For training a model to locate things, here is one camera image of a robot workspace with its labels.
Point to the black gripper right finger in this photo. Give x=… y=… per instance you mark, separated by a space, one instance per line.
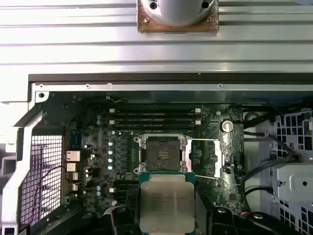
x=220 y=222

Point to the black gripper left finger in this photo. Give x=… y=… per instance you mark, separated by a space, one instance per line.
x=122 y=222

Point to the metal locking lever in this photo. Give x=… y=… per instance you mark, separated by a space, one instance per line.
x=207 y=176

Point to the silver topped CPU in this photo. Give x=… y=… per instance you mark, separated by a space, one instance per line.
x=167 y=195

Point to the metal socket cover frame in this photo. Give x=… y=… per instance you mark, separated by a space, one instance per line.
x=218 y=159

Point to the CPU socket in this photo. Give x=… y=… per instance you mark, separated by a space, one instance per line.
x=161 y=154

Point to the black RAM slot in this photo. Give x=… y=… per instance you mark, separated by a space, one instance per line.
x=151 y=110
x=151 y=121
x=151 y=115
x=151 y=126

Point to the green motherboard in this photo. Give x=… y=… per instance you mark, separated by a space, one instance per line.
x=220 y=195

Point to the silver finned heat sink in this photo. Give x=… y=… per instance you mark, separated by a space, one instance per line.
x=73 y=156
x=73 y=166

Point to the silver drive cage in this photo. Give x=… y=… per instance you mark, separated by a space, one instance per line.
x=293 y=176

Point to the blue port connector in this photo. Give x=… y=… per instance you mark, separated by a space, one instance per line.
x=75 y=139

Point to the round coin cell battery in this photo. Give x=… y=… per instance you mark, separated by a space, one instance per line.
x=226 y=126

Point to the metal fan grille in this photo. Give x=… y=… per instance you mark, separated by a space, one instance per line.
x=41 y=159

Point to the black PC case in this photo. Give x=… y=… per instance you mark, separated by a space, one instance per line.
x=146 y=79

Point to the brown square base plate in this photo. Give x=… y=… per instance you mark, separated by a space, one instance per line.
x=146 y=27

